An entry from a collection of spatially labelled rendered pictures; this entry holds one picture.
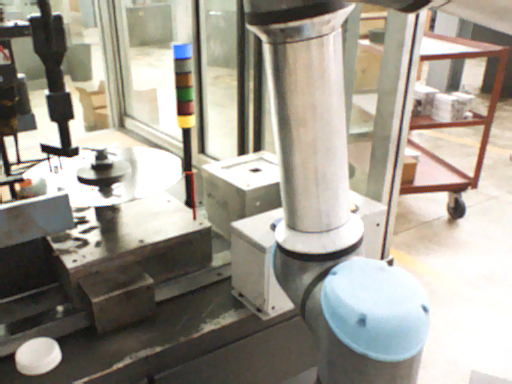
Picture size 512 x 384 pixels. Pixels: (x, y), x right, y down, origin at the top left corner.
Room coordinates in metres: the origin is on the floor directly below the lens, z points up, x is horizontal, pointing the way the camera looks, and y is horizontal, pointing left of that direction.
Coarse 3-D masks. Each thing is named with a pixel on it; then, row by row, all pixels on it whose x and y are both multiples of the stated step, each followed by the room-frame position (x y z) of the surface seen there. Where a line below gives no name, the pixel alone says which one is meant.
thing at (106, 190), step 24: (48, 168) 1.03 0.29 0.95; (72, 168) 1.02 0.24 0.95; (144, 168) 1.00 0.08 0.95; (168, 168) 0.99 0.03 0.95; (24, 192) 0.90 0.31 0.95; (48, 192) 0.90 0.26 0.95; (72, 192) 0.89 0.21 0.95; (96, 192) 0.88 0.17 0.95; (120, 192) 0.87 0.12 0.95; (144, 192) 0.87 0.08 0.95
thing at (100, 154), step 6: (114, 144) 1.01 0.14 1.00; (84, 150) 1.01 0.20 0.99; (90, 150) 1.00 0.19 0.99; (96, 150) 0.97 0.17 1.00; (102, 150) 0.97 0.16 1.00; (108, 150) 0.97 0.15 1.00; (84, 156) 0.95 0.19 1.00; (90, 156) 0.96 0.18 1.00; (96, 156) 0.97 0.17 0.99; (102, 156) 0.97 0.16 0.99; (108, 156) 0.98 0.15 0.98; (114, 156) 0.96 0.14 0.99; (96, 162) 0.98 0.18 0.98; (102, 162) 0.97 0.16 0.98
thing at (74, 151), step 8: (64, 128) 0.92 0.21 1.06; (64, 136) 0.92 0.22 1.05; (40, 144) 0.96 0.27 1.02; (48, 144) 0.95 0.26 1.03; (56, 144) 0.94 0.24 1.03; (64, 144) 0.92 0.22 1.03; (72, 144) 0.94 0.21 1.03; (48, 152) 0.95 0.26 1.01; (56, 152) 0.93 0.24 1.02; (64, 152) 0.92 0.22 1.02; (72, 152) 0.91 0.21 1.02; (48, 160) 0.95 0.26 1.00
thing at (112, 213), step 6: (120, 204) 0.98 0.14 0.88; (96, 210) 0.97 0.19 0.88; (102, 210) 0.96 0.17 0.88; (108, 210) 0.96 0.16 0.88; (114, 210) 0.96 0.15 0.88; (120, 210) 0.97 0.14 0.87; (96, 216) 0.97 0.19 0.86; (102, 216) 0.96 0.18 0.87; (108, 216) 0.96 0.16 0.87; (114, 216) 0.96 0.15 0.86; (120, 216) 0.97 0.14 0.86; (102, 222) 0.96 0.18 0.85; (108, 222) 0.96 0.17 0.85
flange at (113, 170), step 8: (112, 160) 0.99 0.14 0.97; (120, 160) 1.03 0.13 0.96; (80, 168) 0.99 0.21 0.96; (88, 168) 0.98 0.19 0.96; (96, 168) 0.97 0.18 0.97; (104, 168) 0.96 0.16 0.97; (112, 168) 0.97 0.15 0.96; (120, 168) 0.98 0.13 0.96; (128, 168) 0.98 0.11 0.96; (80, 176) 0.95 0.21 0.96; (88, 176) 0.94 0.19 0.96; (96, 176) 0.94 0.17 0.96; (104, 176) 0.94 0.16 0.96; (112, 176) 0.94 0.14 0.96; (120, 176) 0.95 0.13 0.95
